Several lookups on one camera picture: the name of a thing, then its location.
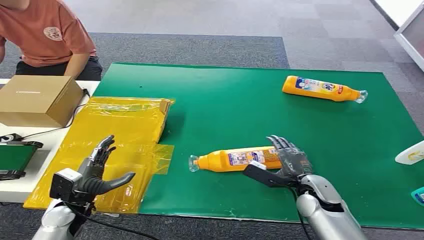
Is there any white framed board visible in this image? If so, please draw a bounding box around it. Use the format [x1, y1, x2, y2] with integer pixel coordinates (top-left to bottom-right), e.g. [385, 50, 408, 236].
[393, 0, 424, 73]

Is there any person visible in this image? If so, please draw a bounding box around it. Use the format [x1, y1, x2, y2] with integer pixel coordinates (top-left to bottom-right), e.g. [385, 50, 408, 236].
[0, 0, 104, 82]

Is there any yellow plastic wrapped box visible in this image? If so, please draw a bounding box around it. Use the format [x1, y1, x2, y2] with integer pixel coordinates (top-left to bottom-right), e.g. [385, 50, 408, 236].
[23, 96, 176, 215]

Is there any green table mat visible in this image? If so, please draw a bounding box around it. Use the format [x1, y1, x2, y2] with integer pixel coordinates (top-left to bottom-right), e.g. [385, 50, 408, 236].
[93, 62, 424, 230]

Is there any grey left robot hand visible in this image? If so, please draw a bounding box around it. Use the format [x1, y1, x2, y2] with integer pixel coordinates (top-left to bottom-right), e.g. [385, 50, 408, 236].
[77, 134, 136, 204]

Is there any brown cardboard box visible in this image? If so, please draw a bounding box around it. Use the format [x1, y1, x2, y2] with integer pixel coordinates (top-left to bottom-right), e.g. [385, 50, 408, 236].
[0, 74, 85, 129]

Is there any orange bottle with clear cap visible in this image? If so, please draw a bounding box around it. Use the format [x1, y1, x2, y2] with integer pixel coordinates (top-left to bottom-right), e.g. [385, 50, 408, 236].
[188, 146, 283, 173]
[281, 75, 369, 105]

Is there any teal bottle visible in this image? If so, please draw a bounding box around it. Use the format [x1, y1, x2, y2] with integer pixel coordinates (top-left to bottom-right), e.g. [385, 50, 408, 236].
[411, 186, 424, 208]

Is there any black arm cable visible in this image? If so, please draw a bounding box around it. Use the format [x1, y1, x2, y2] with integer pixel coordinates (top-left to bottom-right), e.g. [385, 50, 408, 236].
[64, 202, 162, 240]

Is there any green tray with black frame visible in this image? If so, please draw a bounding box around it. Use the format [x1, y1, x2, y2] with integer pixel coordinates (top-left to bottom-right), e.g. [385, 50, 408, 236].
[0, 133, 44, 181]

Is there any white bottle with yellow print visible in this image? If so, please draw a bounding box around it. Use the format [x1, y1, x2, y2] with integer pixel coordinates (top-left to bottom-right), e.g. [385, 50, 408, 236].
[394, 139, 424, 166]

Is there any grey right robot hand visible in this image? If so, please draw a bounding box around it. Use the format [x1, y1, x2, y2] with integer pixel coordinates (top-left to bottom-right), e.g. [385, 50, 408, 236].
[242, 134, 314, 189]

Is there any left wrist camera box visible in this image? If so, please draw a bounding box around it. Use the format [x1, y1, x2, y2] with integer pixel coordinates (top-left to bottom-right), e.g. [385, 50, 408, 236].
[49, 167, 83, 203]

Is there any white side table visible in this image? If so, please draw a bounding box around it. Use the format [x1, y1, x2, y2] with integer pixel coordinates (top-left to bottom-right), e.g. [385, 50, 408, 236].
[0, 78, 101, 204]

